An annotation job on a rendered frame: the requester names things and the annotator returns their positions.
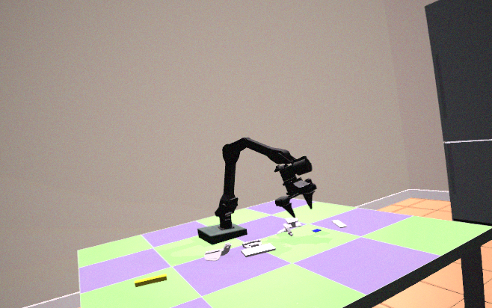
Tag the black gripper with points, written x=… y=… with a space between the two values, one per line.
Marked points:
x=285 y=201

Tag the yellow flat bar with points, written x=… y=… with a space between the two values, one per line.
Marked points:
x=150 y=280

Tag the white flat bar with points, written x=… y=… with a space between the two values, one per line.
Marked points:
x=339 y=223

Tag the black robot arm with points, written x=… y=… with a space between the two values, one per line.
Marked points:
x=231 y=152

